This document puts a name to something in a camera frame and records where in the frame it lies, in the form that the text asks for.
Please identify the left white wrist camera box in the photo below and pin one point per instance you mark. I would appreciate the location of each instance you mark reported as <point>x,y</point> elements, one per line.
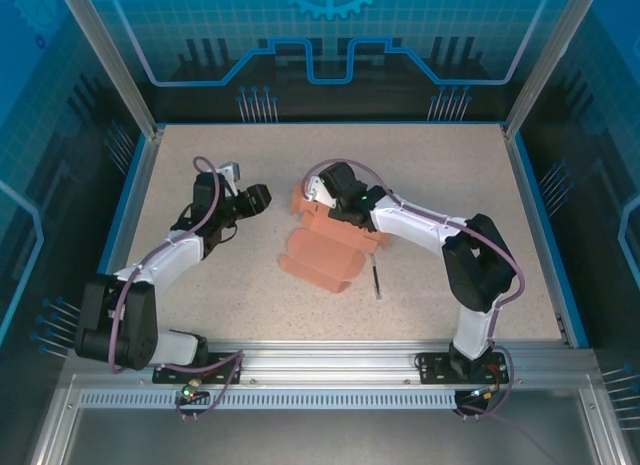
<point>231,172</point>

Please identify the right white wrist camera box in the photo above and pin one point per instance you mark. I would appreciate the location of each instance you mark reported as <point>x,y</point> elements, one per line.
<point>317,187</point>

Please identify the grey metal base tray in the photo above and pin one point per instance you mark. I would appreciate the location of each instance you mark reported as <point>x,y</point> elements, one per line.
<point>325,435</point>

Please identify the thin black pen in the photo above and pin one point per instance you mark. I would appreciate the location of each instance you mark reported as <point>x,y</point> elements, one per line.
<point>376,280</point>

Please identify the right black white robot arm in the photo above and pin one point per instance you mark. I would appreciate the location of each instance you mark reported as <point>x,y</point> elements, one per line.
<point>480,270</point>

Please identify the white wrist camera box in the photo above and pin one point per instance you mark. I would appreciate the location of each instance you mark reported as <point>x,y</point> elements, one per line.
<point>231,172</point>
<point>317,187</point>

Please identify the aluminium table side rail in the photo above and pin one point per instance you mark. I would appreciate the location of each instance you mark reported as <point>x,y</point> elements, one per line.
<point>523,185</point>
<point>142,185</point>

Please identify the aluminium frame post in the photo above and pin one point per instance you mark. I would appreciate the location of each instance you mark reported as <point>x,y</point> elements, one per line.
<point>524,70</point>
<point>116,70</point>

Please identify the pink cardboard paper box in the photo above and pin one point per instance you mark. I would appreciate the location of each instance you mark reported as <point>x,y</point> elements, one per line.
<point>320,255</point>

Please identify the small connector with green light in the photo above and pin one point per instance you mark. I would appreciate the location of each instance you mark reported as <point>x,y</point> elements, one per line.
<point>190,389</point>
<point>482,395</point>

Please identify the wide aluminium base rail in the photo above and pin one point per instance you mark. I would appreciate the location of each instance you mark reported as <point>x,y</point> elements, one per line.
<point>325,365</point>

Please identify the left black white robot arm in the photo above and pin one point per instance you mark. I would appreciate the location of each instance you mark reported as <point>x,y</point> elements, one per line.
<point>115,325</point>

